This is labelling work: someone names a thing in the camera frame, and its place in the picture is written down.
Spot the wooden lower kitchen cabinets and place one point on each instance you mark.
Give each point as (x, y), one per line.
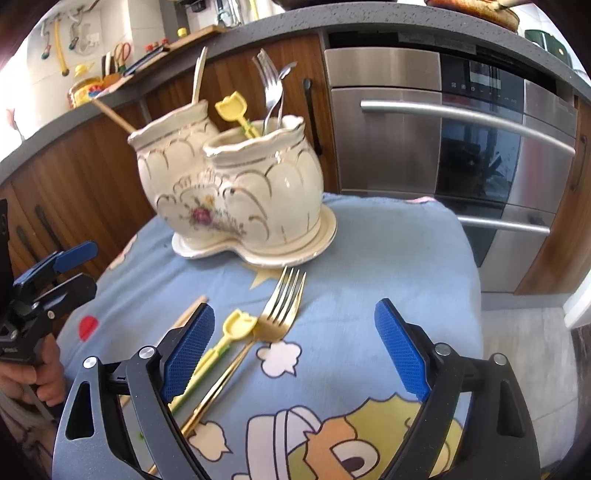
(83, 157)

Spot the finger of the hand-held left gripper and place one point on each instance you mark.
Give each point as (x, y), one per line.
(76, 254)
(69, 287)

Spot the yellow printed tin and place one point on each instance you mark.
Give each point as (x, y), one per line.
(85, 92)

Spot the gold metal fork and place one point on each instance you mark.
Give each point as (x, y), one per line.
(272, 323)

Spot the wooden chopstick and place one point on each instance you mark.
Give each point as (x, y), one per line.
(189, 310)
(199, 74)
(113, 113)

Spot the black knife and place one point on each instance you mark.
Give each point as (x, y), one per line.
(143, 61)

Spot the person's left hand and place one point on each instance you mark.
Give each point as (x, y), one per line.
(51, 374)

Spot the stainless steel oven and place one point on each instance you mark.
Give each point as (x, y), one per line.
(392, 152)

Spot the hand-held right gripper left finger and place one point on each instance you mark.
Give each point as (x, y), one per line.
(189, 350)

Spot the blue cartoon printed blanket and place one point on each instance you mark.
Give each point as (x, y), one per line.
(360, 258)

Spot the striped beige clothing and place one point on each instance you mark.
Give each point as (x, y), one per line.
(18, 417)

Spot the yellow plastic object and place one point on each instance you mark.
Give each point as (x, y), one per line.
(83, 69)

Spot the wooden cutting board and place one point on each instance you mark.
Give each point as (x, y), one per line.
(198, 34)

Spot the green kitchen appliance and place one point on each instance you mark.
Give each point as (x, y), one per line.
(547, 44)

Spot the cream floral ceramic holder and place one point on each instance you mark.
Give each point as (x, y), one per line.
(277, 184)

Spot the cream ceramic saucer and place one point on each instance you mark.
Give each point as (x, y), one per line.
(318, 240)

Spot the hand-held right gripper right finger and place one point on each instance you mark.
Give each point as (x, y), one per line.
(401, 350)

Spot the grey kitchen countertop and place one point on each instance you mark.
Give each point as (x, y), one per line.
(286, 23)

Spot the kitchen knives set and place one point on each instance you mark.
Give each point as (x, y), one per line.
(107, 62)

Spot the yellow plastic toy shovel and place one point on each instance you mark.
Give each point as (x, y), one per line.
(229, 107)
(238, 325)

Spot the silver metal spoon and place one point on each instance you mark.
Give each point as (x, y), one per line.
(286, 70)

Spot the silver metal fork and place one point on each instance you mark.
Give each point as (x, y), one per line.
(268, 78)

